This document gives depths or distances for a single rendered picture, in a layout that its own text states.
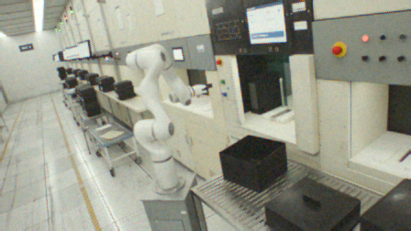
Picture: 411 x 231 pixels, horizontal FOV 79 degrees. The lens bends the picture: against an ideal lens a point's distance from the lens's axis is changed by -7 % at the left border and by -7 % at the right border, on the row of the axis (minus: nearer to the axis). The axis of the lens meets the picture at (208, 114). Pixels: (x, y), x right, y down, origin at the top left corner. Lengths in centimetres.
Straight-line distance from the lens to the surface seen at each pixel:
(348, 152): 148
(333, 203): 122
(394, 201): 102
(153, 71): 143
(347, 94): 136
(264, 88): 218
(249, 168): 140
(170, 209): 160
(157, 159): 152
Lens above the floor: 161
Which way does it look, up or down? 18 degrees down
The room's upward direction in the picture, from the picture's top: 10 degrees counter-clockwise
